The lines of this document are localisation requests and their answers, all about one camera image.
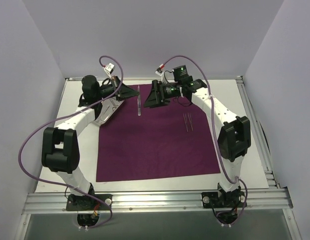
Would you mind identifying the steel tweezers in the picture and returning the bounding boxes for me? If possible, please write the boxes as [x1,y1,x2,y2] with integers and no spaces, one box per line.
[137,85,141,117]
[188,113,193,132]

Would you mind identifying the steel instrument tray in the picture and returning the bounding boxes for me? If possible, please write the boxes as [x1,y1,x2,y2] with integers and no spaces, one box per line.
[94,97,125,126]

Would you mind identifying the white thin instrument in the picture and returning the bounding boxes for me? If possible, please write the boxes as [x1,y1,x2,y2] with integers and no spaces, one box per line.
[183,113,188,132]

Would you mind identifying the purple cloth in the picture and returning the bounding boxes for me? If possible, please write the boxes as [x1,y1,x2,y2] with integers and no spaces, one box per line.
[96,97,220,182]

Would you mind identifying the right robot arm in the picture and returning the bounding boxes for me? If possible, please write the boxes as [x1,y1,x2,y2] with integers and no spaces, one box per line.
[144,65,251,207]

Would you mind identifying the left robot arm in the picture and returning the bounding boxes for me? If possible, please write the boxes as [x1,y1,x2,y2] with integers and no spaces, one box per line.
[42,75,139,210]

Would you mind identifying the steel scissors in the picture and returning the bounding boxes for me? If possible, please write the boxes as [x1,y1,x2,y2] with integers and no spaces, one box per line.
[103,104,121,113]

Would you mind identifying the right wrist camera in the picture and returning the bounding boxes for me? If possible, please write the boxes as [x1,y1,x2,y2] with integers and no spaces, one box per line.
[155,64,168,83]

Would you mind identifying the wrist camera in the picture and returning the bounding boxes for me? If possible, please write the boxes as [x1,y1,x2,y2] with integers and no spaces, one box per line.
[155,64,168,83]
[104,63,115,78]

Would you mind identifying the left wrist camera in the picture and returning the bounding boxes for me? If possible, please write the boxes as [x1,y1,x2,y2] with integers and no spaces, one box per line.
[104,63,115,78]

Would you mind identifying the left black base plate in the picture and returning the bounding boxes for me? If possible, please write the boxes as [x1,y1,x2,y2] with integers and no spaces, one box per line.
[66,194,113,212]

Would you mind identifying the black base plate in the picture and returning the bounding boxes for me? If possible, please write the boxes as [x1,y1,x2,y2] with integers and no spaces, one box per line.
[201,190,247,209]
[66,194,113,212]

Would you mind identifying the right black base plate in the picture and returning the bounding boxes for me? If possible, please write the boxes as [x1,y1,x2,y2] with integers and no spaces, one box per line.
[201,190,247,209]

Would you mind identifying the aluminium front rail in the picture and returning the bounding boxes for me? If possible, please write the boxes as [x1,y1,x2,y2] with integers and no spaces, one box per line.
[23,188,293,214]

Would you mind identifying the aluminium rail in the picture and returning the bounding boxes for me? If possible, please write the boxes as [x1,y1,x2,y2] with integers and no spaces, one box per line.
[236,76,280,189]
[23,188,293,214]

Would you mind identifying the aluminium right rail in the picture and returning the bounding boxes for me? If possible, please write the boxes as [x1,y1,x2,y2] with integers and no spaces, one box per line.
[236,76,280,189]

